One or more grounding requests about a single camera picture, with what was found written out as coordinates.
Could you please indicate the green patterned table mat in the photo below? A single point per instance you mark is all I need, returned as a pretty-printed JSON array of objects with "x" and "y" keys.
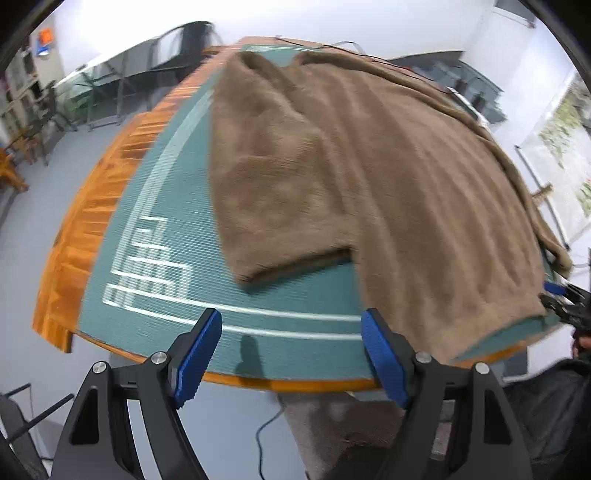
[{"x": 277, "y": 341}]

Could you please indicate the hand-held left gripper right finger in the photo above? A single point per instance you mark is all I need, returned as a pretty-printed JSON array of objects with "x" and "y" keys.
[{"x": 382, "y": 360}]

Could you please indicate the person's dark clothing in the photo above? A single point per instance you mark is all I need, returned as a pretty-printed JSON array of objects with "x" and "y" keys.
[{"x": 554, "y": 415}]

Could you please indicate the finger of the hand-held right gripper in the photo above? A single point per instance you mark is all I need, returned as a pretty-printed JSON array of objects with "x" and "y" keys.
[
  {"x": 554, "y": 290},
  {"x": 561, "y": 310}
]

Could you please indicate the grey staircase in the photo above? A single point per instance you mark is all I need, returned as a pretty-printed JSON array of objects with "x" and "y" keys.
[{"x": 443, "y": 74}]

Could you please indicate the white power strip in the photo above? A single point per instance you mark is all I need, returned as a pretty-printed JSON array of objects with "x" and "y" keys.
[{"x": 468, "y": 108}]

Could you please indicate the brown fleece garment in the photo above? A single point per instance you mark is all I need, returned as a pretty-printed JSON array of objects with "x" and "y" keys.
[{"x": 369, "y": 184}]

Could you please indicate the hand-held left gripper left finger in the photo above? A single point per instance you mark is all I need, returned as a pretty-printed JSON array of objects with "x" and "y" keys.
[{"x": 199, "y": 355}]

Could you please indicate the wooden table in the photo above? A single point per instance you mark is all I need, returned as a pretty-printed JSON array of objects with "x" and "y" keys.
[{"x": 92, "y": 221}]

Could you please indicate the black metal chair frame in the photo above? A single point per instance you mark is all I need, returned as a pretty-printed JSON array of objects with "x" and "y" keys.
[{"x": 16, "y": 420}]

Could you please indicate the wall scroll painting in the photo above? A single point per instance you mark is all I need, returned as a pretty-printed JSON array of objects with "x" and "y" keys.
[{"x": 565, "y": 138}]

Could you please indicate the storage shelf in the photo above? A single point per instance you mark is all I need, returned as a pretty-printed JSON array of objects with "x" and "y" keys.
[{"x": 18, "y": 87}]

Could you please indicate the wooden chair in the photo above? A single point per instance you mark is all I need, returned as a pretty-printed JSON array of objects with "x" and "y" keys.
[{"x": 10, "y": 170}]

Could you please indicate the potted green plant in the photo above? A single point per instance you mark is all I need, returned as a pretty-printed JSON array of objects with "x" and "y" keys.
[{"x": 76, "y": 104}]

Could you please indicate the orange and blue wall sign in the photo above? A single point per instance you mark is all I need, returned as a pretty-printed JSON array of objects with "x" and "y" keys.
[{"x": 45, "y": 41}]

